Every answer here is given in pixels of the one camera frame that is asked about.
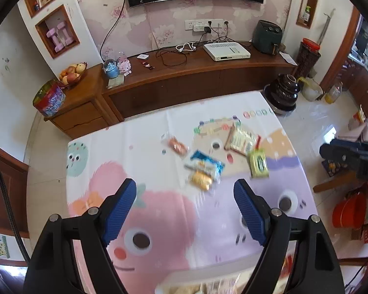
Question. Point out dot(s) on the dark green air fryer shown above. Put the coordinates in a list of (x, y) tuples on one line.
[(266, 36)]

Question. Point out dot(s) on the green snack packet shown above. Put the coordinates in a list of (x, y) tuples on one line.
[(258, 163)]

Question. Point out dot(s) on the white plastic bucket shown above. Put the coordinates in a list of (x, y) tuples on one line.
[(311, 90)]

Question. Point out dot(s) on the small white router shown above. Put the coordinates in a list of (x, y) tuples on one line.
[(143, 56)]

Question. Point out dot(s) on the pink dumbbell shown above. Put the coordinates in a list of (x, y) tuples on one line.
[(66, 33), (55, 38)]

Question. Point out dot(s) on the white paper note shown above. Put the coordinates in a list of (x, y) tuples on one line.
[(288, 58)]

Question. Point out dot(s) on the cartoon printed tablecloth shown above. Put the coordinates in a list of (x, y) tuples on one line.
[(178, 122)]

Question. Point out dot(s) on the green bottle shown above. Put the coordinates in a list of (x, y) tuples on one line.
[(306, 13)]

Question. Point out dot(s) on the pink toy figure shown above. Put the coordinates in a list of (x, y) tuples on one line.
[(124, 64)]

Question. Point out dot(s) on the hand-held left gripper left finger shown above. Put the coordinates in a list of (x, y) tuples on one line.
[(119, 211)]

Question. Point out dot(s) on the cream printed snack packet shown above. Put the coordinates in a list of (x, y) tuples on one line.
[(240, 139)]

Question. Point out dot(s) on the blue white snack packet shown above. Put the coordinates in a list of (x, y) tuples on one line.
[(205, 160)]

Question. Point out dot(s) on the wooden side cabinet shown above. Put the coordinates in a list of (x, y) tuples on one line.
[(79, 113)]

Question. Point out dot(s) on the fruit bowl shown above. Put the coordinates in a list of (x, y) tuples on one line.
[(72, 73)]

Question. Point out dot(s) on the wooden door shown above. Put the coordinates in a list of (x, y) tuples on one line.
[(3, 196)]

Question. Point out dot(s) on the red plastic basin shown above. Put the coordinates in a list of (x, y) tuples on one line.
[(348, 211)]

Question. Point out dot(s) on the clear orange cracker packet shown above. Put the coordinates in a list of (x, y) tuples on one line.
[(176, 145)]

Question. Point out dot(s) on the wooden tv stand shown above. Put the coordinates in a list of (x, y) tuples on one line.
[(187, 79)]

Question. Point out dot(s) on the colourful tin box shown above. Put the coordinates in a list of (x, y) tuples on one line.
[(49, 99)]

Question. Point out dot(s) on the dark jar with red lid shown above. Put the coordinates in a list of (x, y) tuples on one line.
[(308, 58)]

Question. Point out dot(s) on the white set-top box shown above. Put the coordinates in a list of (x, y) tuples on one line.
[(227, 50)]

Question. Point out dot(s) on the yellow oil bottle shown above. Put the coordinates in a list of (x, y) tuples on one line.
[(332, 95)]

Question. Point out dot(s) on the dark ceramic pot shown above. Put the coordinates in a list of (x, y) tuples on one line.
[(282, 95)]

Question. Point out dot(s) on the small red wrapper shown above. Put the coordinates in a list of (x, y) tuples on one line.
[(147, 65)]

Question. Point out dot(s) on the clear yellow label snack packet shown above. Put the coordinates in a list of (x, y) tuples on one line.
[(201, 179)]

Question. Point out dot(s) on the blue snow globe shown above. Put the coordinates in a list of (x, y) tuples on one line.
[(111, 69)]

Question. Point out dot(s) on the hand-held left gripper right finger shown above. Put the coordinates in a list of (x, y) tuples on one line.
[(250, 214)]

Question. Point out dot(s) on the metal rod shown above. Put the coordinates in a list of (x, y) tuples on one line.
[(325, 27)]

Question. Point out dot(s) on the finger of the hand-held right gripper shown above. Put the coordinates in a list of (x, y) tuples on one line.
[(340, 156), (345, 143)]

